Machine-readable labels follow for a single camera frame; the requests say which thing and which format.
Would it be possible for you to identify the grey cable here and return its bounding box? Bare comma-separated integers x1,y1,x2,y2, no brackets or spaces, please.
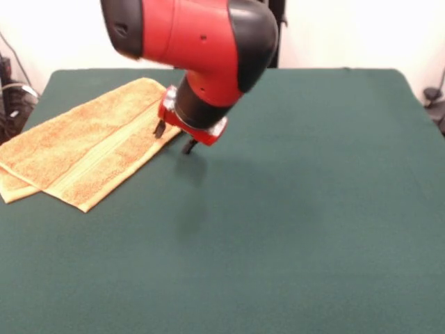
0,31,38,97

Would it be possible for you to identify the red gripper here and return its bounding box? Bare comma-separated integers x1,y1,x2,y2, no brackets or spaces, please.
153,86,229,155

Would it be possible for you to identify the dark green table cloth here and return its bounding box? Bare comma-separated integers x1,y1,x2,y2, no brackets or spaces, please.
0,68,445,334

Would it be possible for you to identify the tan terry towel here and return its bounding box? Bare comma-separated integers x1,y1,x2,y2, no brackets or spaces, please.
0,77,185,214

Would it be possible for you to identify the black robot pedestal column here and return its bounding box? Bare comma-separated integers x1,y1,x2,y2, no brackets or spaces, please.
262,0,289,69

